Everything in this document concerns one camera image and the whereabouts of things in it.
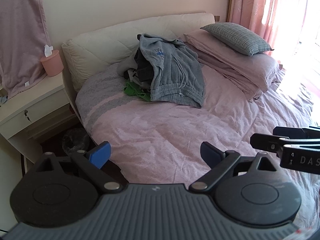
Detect pink curtain left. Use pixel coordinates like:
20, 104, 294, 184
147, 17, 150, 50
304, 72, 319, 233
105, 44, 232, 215
227, 0, 284, 56

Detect pink duvet cover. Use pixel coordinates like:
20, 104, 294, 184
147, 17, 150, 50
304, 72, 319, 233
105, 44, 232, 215
75, 62, 320, 230

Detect black jacket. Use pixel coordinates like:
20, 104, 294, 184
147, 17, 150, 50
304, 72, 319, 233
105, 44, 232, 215
125, 48, 154, 89

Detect grey checked pillow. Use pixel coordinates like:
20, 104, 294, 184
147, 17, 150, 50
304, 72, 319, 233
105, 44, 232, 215
201, 22, 273, 56

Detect cream padded headboard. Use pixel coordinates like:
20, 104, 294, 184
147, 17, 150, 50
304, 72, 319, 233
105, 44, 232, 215
62, 12, 215, 92

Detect light grey garment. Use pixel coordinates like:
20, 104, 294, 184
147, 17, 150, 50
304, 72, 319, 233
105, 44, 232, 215
117, 53, 138, 77

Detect folded pink sheet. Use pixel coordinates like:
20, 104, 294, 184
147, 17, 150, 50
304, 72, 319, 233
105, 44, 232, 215
184, 42, 263, 101

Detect green knitted garment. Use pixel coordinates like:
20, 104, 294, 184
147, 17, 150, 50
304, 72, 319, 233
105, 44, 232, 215
123, 80, 151, 102

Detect white nightstand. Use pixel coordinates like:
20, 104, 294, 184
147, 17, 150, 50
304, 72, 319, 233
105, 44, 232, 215
1, 72, 78, 163

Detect grey sweatpants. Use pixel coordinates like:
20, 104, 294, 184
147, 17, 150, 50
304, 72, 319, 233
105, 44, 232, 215
137, 34, 205, 108

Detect pink tissue box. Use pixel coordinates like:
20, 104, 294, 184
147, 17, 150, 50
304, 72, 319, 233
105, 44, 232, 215
40, 44, 64, 77

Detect pink pillow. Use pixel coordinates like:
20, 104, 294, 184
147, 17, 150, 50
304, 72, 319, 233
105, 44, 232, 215
184, 29, 280, 93

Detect pink towel cover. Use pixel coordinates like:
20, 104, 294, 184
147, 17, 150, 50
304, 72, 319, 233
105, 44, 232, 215
0, 0, 50, 98

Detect wall socket plate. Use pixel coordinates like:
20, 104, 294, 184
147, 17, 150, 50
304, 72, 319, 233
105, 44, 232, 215
214, 15, 220, 22

